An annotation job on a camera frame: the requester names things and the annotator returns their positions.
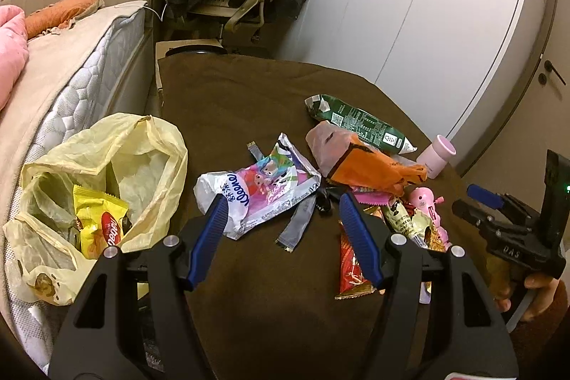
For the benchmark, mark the person's right forearm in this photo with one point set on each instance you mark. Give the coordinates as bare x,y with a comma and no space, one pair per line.
534,346

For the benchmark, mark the yellow plastic bag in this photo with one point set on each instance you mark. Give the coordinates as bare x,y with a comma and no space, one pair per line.
147,148

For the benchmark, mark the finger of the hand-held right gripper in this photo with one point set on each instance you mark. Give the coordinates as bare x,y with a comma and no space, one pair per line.
467,211
484,194

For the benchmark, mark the orange translucent plastic wrapper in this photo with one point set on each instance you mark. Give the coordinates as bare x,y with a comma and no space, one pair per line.
369,166

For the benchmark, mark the beige chair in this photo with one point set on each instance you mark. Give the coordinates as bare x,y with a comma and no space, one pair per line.
231,15

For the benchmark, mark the white wardrobe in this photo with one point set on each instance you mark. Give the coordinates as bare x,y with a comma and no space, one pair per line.
400,6

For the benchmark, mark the pink cup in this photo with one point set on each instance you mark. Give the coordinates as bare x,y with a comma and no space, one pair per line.
434,157

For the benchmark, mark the pink plastic toy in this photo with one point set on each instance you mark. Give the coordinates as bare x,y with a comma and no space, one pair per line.
423,198

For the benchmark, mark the small grey wrapper piece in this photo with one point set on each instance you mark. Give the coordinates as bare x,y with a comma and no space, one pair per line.
254,150

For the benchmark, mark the green white snack packet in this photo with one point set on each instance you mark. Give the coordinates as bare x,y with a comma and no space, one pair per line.
356,117

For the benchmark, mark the black door lock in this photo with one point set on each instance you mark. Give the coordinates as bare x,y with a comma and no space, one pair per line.
543,78

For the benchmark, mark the black round disc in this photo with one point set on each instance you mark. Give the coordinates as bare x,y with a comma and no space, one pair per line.
196,50

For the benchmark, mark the small black object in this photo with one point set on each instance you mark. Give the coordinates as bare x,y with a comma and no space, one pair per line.
327,199

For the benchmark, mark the person's right hand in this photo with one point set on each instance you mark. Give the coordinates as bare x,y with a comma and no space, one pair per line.
541,295

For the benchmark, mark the beige bed sheet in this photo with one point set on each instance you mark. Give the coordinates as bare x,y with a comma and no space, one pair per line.
49,86

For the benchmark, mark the cartoon print tissue packet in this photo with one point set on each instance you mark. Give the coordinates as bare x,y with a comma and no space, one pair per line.
267,184

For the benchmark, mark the pink blanket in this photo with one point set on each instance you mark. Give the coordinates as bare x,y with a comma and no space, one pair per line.
11,50

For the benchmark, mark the yellow red snack packet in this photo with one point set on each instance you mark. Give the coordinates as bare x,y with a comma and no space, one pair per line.
95,206

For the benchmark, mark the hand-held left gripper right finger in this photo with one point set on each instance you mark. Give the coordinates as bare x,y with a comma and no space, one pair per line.
358,237

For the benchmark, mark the orange pillow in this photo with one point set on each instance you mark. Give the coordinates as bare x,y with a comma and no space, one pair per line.
62,10

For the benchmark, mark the beige door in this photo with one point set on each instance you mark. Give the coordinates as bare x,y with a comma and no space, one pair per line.
516,104

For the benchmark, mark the red snack wrapper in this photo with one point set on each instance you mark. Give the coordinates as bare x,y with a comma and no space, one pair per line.
352,268

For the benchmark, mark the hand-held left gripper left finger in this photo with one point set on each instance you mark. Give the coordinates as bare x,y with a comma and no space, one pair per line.
209,237

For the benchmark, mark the cardboard box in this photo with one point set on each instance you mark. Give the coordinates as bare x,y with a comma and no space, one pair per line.
162,68

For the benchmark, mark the yellow pink wrapper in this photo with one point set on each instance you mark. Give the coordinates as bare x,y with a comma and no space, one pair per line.
412,224

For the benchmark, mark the grey wrapper strip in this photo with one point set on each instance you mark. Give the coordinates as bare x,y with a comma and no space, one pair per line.
296,224

